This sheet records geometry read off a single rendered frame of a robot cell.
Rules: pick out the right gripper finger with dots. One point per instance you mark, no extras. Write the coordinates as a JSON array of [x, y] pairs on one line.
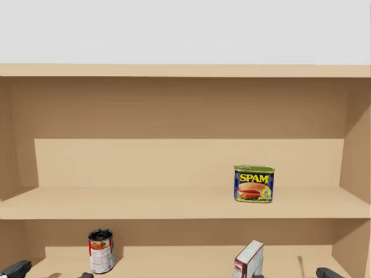
[[329, 274], [258, 276]]

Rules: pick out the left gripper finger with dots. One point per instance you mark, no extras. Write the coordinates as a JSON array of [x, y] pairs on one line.
[[16, 268], [85, 275]]

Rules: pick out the red and white can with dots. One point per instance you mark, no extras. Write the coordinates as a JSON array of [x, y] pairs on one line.
[[101, 255]]

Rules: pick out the green and blue rectangular can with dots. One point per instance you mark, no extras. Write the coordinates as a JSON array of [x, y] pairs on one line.
[[254, 185]]

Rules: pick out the red and white carton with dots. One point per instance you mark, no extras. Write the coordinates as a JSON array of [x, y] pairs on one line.
[[249, 260]]

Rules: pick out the pale wooden shelf unit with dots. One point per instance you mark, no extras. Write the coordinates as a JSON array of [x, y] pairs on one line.
[[174, 202]]

